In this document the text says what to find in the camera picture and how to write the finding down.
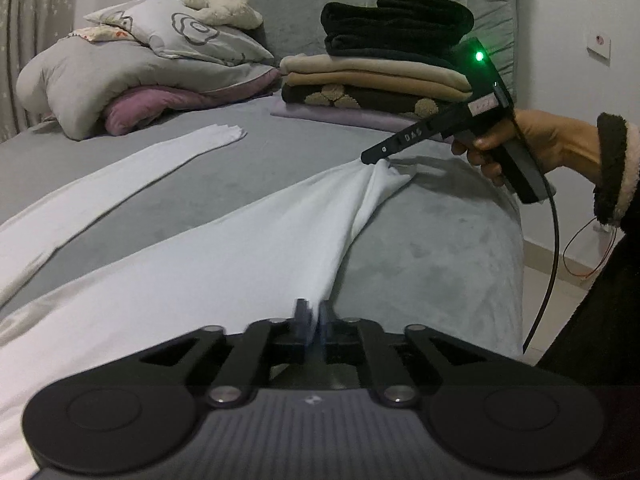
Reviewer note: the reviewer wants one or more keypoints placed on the person's right hand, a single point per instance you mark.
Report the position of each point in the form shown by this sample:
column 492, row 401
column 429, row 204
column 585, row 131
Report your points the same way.
column 555, row 142

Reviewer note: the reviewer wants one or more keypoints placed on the white long-sleeve shirt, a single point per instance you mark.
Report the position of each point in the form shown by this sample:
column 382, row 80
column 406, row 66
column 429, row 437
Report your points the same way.
column 200, row 270

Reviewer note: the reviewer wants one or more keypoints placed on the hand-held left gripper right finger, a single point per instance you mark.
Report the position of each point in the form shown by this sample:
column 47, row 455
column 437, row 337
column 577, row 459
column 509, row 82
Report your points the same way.
column 325, row 320

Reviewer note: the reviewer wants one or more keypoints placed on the tan folded garment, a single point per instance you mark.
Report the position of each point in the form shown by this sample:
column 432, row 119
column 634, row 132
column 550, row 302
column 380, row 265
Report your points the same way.
column 360, row 81

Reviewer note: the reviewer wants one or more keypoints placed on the dark brown flower-patterned garment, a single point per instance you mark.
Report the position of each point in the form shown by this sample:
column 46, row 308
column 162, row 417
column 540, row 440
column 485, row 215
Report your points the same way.
column 380, row 100

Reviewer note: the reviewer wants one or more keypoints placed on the beige dotted curtain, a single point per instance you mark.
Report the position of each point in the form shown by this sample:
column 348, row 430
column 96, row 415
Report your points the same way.
column 35, row 35

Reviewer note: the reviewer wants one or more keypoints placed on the lavender folded garment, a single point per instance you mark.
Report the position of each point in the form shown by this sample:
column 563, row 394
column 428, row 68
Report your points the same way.
column 340, row 116

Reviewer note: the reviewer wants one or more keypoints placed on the grey folded duvet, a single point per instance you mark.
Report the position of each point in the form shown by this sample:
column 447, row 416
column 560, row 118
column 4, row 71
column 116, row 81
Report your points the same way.
column 75, row 85

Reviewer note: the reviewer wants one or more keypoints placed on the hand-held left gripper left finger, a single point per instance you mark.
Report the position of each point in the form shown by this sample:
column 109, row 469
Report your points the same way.
column 300, row 317

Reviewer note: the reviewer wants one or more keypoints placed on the floral printed cloth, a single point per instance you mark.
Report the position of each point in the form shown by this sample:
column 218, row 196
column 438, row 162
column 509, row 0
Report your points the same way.
column 100, row 34

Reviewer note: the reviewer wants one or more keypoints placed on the white plush toy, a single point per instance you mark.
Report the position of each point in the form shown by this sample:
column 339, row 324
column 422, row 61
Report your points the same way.
column 220, row 5

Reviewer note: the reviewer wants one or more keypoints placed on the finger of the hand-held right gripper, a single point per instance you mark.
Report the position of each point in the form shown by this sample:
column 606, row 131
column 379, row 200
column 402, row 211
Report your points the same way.
column 379, row 154

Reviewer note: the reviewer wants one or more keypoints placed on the grey flower-outline pillow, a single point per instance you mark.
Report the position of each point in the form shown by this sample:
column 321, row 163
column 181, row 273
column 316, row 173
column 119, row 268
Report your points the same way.
column 165, row 30

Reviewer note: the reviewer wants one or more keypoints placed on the person's dark clothing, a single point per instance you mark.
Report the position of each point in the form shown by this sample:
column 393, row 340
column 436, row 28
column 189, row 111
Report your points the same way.
column 600, row 320

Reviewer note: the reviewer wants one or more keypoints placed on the black folded garment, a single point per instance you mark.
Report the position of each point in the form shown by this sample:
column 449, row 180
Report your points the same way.
column 395, row 25

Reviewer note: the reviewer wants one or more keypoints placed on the white wall switch plate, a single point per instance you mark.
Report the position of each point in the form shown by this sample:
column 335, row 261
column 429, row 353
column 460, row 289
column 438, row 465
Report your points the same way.
column 599, row 47

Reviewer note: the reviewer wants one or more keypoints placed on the pink pillow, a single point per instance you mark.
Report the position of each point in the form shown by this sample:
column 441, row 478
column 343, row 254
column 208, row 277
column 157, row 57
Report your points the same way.
column 145, row 107

